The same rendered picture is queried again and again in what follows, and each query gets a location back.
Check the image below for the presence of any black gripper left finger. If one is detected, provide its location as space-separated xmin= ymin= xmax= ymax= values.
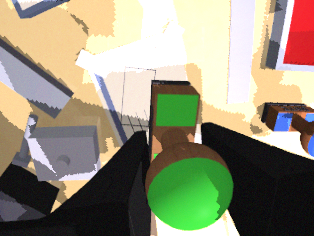
xmin=0 ymin=130 xmax=152 ymax=236

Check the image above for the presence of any blue and white stamp pad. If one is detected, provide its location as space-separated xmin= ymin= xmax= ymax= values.
xmin=11 ymin=0 xmax=71 ymax=20

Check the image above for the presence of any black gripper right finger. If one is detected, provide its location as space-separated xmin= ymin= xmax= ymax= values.
xmin=200 ymin=122 xmax=314 ymax=236

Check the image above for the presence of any pale lavender flat bar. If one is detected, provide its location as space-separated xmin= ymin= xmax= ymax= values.
xmin=228 ymin=0 xmax=255 ymax=103

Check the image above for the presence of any light grey rectangular bar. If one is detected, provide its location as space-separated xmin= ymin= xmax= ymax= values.
xmin=0 ymin=38 xmax=75 ymax=119

